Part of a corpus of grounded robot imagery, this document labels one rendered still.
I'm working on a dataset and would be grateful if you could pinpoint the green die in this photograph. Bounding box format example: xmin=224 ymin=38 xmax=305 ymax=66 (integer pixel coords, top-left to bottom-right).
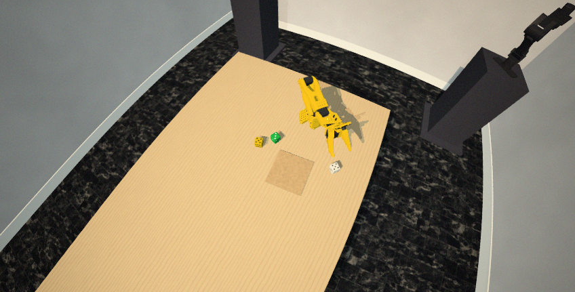
xmin=271 ymin=132 xmax=281 ymax=144

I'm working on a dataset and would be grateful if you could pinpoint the brown textured mat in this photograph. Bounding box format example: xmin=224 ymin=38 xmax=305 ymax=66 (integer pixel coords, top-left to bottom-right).
xmin=265 ymin=150 xmax=314 ymax=196

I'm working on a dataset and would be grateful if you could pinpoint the yellow die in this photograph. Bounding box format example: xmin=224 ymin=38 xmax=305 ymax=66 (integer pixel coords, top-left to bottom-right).
xmin=254 ymin=137 xmax=264 ymax=148

